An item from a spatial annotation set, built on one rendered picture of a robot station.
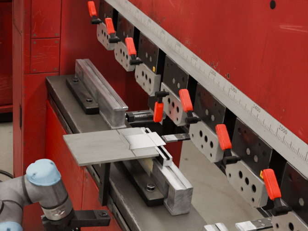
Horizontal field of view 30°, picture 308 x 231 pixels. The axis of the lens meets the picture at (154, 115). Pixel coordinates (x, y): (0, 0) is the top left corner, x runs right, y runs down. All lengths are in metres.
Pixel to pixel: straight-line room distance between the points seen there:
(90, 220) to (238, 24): 0.64
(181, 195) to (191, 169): 1.97
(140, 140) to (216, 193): 1.68
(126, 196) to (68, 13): 1.01
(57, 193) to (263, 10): 0.66
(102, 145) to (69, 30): 0.87
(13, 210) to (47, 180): 0.11
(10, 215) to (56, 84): 1.26
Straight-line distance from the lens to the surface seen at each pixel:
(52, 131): 2.61
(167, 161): 1.81
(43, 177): 1.42
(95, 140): 1.86
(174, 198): 1.73
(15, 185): 1.46
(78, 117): 2.27
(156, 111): 1.65
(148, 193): 1.79
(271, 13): 1.21
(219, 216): 3.32
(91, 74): 2.42
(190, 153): 3.87
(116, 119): 2.19
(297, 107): 1.15
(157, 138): 1.90
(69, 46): 2.60
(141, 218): 1.74
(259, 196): 1.29
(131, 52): 1.81
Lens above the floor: 1.91
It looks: 26 degrees down
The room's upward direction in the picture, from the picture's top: 7 degrees clockwise
